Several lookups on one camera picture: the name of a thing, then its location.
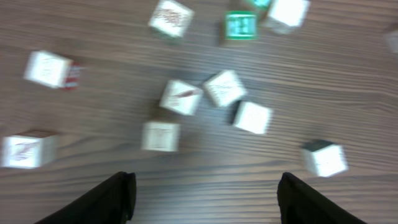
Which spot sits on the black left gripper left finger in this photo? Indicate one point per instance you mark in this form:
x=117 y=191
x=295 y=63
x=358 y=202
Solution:
x=112 y=201

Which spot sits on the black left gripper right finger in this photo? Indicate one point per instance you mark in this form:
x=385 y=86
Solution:
x=299 y=203

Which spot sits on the red Q wooden block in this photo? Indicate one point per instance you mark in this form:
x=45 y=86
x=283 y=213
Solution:
x=324 y=158

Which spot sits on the blue-edged wooden block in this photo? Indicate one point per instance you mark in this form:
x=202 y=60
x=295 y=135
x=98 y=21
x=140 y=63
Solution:
x=30 y=149

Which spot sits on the plain wooden block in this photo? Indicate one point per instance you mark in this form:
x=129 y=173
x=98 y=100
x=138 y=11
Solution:
x=160 y=136

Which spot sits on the yellow-sided wooden block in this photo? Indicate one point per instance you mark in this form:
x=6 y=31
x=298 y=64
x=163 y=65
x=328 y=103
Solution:
x=253 y=117

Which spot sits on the wooden block red picture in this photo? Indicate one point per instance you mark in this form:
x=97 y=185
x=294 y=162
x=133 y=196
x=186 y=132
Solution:
x=181 y=97

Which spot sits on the green-sided tilted wooden block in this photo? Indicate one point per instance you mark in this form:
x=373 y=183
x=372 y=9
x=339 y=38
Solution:
x=225 y=88

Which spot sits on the red-sided left wooden block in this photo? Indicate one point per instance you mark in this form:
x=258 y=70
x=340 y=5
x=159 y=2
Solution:
x=52 y=70

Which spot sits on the green R wooden block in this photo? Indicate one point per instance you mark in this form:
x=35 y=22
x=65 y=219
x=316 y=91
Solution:
x=240 y=25

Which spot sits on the blue-sided wooden block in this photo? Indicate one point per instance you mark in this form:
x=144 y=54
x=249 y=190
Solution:
x=286 y=16

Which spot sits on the green B wooden block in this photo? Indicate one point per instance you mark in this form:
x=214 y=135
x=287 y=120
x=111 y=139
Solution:
x=171 y=18

